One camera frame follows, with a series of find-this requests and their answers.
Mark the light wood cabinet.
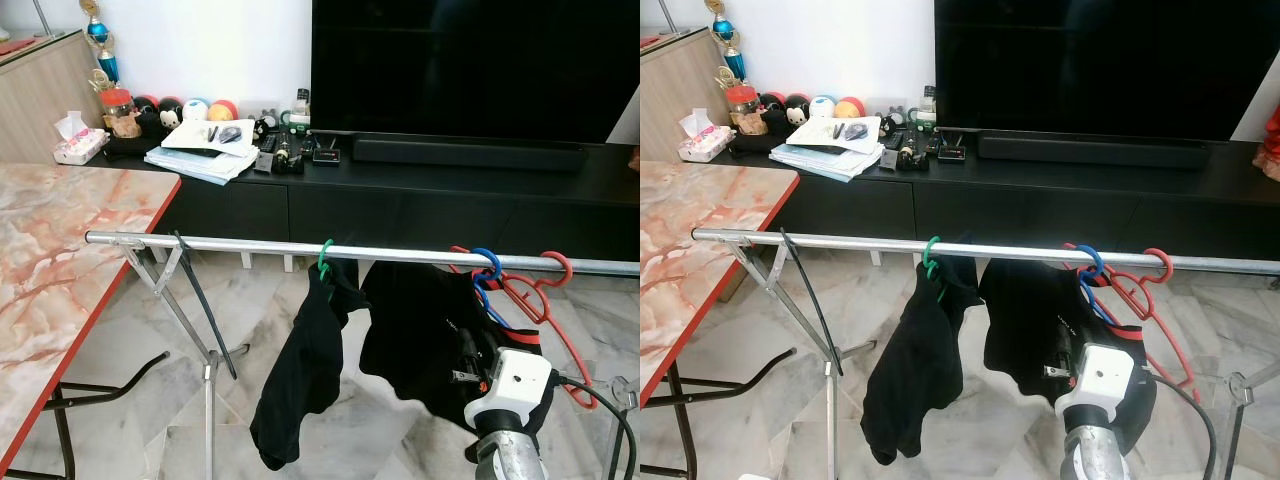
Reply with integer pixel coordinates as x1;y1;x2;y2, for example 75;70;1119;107
640;28;731;161
0;30;106;166

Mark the silver metal clothes rack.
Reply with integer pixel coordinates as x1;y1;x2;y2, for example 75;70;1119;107
85;230;641;480
692;228;1280;480

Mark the gold and blue trophy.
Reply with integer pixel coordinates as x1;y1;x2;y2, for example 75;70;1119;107
703;0;748;91
80;0;121;96

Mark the black shirt with green logo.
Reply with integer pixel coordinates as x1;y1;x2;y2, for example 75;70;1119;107
860;255;986;466
250;258;369;471

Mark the black soundbar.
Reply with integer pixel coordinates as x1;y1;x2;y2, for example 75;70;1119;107
352;138;588;173
977;135;1211;169

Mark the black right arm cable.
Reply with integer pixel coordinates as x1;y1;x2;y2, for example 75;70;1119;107
555;375;638;480
1145;370;1218;480

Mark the black flat screen television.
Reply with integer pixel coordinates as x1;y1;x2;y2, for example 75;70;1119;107
311;0;641;144
934;0;1280;141

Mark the thin black cord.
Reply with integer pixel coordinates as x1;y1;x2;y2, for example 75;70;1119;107
780;230;844;377
175;232;238;381

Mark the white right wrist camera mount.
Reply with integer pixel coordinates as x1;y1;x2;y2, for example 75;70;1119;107
1057;344;1148;421
465;349;554;433

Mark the black mouse plush toy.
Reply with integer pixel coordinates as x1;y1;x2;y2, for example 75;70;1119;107
760;92;811;128
135;95;186;131

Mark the red lidded snack jar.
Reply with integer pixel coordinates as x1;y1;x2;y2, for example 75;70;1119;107
725;85;763;134
100;88;138;138

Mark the black shirt with red trim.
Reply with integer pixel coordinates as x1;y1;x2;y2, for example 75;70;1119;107
980;258;1156;411
360;258;546;416

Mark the marble pattern folding table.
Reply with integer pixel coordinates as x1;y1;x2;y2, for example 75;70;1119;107
640;160;801;480
0;163;183;480

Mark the red plastic hanger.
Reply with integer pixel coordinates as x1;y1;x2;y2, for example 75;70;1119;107
450;245;601;409
1062;243;1196;391

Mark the pink tissue box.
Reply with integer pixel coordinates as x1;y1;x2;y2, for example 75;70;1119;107
678;108;736;163
52;110;109;165

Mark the white paper stack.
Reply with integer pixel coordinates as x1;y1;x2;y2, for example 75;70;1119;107
768;115;883;184
145;117;259;186

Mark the blue plastic hanger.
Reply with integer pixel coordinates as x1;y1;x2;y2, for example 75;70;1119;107
1075;245;1126;326
470;248;521;331

